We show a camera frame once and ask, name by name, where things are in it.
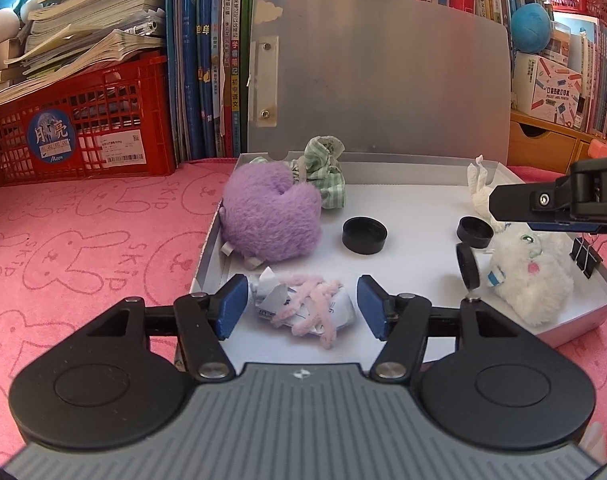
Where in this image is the stack of worn books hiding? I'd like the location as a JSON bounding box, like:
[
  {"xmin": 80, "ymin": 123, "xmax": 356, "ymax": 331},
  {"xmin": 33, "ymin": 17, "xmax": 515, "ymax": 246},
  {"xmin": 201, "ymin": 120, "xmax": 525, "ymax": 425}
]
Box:
[{"xmin": 0, "ymin": 0, "xmax": 167, "ymax": 110}]

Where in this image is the pink bunny-print mat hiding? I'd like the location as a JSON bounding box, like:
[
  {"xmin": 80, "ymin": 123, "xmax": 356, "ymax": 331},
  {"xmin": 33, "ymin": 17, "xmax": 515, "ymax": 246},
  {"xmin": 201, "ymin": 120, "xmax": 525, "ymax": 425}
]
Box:
[{"xmin": 0, "ymin": 157, "xmax": 607, "ymax": 466}]

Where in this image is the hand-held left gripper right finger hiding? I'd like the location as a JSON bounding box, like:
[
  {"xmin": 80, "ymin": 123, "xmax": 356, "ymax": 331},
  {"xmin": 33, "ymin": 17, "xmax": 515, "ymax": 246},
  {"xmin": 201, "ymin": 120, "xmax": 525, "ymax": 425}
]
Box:
[{"xmin": 357, "ymin": 275, "xmax": 523, "ymax": 384}]

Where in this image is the black round cap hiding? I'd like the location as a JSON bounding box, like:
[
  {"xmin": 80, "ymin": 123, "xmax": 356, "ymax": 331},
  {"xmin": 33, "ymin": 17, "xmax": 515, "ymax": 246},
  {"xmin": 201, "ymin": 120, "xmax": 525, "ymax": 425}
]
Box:
[
  {"xmin": 457, "ymin": 216, "xmax": 495, "ymax": 248},
  {"xmin": 342, "ymin": 216, "xmax": 388, "ymax": 254},
  {"xmin": 456, "ymin": 242, "xmax": 481, "ymax": 291}
]

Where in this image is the white label printer box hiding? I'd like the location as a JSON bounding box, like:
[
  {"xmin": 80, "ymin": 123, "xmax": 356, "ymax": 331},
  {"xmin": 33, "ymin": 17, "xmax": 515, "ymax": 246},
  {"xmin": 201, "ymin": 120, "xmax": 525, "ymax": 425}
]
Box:
[{"xmin": 513, "ymin": 52, "xmax": 583, "ymax": 133}]

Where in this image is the white plush toy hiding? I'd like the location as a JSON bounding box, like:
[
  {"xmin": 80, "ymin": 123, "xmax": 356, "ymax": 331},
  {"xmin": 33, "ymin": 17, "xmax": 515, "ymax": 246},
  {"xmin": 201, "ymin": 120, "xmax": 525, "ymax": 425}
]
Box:
[{"xmin": 486, "ymin": 220, "xmax": 575, "ymax": 328}]

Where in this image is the white twisted tissue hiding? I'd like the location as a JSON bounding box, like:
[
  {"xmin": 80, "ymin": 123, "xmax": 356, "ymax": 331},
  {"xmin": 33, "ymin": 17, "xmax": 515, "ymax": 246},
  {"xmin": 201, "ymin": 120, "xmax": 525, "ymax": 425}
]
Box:
[{"xmin": 466, "ymin": 155, "xmax": 495, "ymax": 221}]

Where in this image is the row of grey-blue spine books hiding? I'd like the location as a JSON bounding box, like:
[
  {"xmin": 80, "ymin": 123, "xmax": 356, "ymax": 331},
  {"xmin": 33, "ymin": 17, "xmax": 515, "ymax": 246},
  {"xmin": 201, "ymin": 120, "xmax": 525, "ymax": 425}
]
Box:
[{"xmin": 578, "ymin": 20, "xmax": 607, "ymax": 138}]

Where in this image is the green checked scrunchie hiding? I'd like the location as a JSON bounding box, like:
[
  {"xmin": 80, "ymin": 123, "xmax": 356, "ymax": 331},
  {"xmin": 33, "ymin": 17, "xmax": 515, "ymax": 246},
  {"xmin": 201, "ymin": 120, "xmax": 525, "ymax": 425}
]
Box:
[{"xmin": 248, "ymin": 136, "xmax": 347, "ymax": 211}]

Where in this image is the row of blue textbooks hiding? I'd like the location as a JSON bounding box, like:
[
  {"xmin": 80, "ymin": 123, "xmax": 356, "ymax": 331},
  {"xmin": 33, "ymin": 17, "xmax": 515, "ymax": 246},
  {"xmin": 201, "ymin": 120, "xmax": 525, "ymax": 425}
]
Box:
[{"xmin": 166, "ymin": 0, "xmax": 254, "ymax": 161}]

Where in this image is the blue plush ball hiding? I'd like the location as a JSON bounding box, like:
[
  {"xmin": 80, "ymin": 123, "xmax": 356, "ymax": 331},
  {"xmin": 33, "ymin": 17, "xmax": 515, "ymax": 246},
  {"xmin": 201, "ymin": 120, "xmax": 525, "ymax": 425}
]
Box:
[{"xmin": 510, "ymin": 4, "xmax": 553, "ymax": 54}]

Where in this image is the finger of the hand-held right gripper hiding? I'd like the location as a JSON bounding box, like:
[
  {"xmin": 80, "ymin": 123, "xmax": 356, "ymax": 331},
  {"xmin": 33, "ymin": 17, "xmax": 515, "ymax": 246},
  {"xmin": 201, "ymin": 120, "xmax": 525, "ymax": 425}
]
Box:
[
  {"xmin": 527, "ymin": 220, "xmax": 593, "ymax": 234},
  {"xmin": 488, "ymin": 175, "xmax": 574, "ymax": 224}
]

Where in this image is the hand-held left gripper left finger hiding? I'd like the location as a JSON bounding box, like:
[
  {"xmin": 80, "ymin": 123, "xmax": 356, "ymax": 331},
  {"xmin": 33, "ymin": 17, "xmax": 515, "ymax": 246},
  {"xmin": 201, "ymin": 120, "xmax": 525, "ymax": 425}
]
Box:
[{"xmin": 85, "ymin": 275, "xmax": 249, "ymax": 382}]

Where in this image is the black binder clip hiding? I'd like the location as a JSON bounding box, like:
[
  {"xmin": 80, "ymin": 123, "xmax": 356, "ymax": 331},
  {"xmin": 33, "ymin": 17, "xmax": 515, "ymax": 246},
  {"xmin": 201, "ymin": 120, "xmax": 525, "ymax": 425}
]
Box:
[{"xmin": 569, "ymin": 232, "xmax": 607, "ymax": 281}]

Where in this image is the pink fuzzy yarn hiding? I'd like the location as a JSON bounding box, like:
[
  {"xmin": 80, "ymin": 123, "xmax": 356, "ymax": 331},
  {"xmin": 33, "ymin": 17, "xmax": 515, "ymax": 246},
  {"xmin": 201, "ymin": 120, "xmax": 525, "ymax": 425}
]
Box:
[{"xmin": 271, "ymin": 272, "xmax": 344, "ymax": 351}]

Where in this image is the purple plush toy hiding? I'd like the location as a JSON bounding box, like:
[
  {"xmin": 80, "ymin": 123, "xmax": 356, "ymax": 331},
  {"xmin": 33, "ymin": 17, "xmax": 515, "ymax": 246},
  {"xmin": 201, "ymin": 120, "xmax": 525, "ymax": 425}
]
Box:
[{"xmin": 220, "ymin": 162, "xmax": 324, "ymax": 263}]

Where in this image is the wooden drawer shelf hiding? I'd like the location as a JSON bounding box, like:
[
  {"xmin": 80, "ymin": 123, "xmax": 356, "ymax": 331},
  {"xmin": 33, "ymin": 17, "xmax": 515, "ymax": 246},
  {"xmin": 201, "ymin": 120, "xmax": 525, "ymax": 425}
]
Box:
[{"xmin": 508, "ymin": 110, "xmax": 607, "ymax": 173}]

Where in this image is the grey file box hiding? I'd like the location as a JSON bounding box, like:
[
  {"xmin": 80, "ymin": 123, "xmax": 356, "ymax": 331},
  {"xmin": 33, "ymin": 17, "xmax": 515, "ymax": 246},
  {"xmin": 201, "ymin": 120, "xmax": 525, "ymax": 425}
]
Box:
[{"xmin": 176, "ymin": 0, "xmax": 607, "ymax": 376}]

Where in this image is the red crate with round sticker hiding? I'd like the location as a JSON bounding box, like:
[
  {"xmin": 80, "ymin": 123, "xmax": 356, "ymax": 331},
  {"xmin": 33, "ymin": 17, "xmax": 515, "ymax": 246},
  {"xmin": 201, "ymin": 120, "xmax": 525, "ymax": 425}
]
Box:
[{"xmin": 0, "ymin": 51, "xmax": 177, "ymax": 188}]

